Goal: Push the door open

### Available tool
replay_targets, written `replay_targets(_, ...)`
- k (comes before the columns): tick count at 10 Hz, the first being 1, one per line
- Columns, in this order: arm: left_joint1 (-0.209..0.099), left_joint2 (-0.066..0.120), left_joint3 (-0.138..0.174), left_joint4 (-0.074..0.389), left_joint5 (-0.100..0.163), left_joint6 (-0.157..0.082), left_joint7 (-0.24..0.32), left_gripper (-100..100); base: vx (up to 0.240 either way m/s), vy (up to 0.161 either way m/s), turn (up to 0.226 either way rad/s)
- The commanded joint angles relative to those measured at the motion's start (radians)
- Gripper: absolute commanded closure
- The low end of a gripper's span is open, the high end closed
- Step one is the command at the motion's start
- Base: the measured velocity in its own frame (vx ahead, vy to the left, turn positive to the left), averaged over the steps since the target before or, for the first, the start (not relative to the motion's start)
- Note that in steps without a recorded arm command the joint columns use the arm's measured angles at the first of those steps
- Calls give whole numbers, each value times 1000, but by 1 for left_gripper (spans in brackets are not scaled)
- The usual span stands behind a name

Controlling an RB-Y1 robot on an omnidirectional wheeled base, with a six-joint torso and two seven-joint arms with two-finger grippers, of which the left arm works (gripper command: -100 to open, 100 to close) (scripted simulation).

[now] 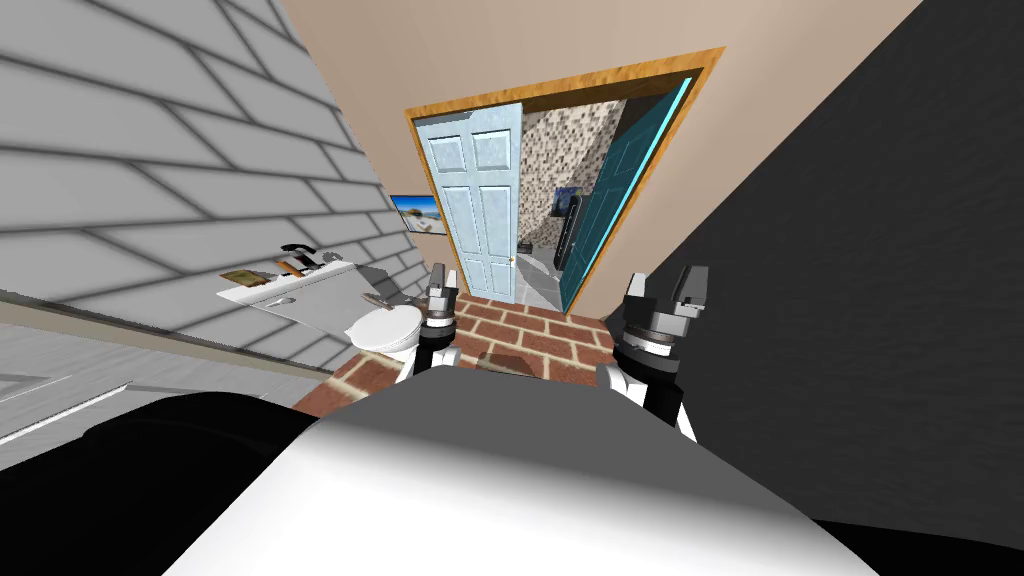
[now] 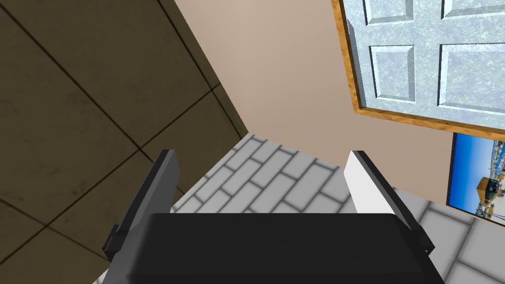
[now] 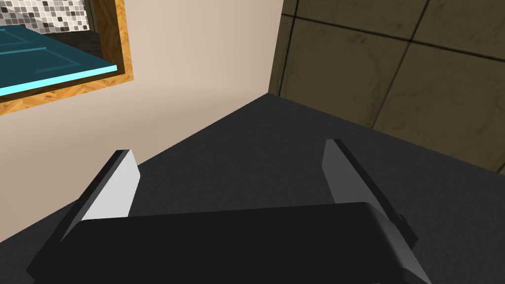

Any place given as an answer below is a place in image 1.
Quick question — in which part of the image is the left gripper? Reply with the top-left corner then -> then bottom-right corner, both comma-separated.
423,263 -> 461,323

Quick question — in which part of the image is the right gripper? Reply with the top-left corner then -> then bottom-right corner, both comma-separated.
622,265 -> 711,333

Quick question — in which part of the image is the white toilet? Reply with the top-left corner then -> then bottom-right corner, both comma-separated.
344,303 -> 425,358

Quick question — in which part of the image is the pale blue panel door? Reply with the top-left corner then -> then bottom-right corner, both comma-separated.
414,102 -> 526,306

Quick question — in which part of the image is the teal door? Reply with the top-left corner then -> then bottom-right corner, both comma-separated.
559,77 -> 694,315

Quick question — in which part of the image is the white vanity with sink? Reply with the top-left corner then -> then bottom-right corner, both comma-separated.
215,243 -> 395,341

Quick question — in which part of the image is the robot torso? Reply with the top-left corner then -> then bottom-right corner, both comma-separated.
159,363 -> 881,576

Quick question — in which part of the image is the beach picture on wall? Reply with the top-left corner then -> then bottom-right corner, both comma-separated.
389,193 -> 449,237

